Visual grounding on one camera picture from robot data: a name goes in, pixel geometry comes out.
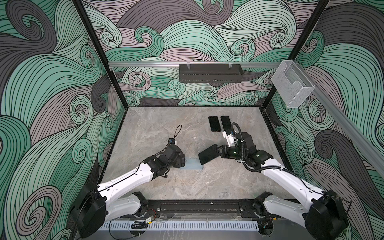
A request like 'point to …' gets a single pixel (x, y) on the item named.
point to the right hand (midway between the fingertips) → (214, 150)
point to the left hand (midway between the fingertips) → (179, 156)
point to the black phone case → (214, 124)
